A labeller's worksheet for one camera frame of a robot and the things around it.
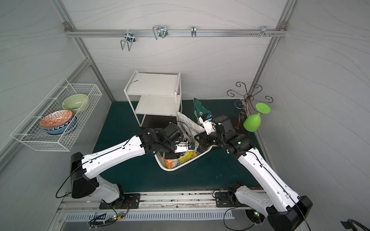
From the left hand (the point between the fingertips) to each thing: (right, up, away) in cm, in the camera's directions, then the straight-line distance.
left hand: (179, 148), depth 73 cm
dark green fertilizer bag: (+11, +20, +4) cm, 23 cm away
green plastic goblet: (+40, +13, +5) cm, 42 cm away
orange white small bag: (-5, -10, +5) cm, 12 cm away
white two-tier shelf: (-16, +29, +5) cm, 33 cm away
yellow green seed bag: (+4, -4, +1) cm, 6 cm away
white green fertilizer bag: (+5, +10, +5) cm, 12 cm away
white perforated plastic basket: (-12, -6, +8) cm, 16 cm away
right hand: (+10, +8, -1) cm, 13 cm away
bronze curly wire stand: (+39, +27, +7) cm, 48 cm away
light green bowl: (-55, +24, +1) cm, 60 cm away
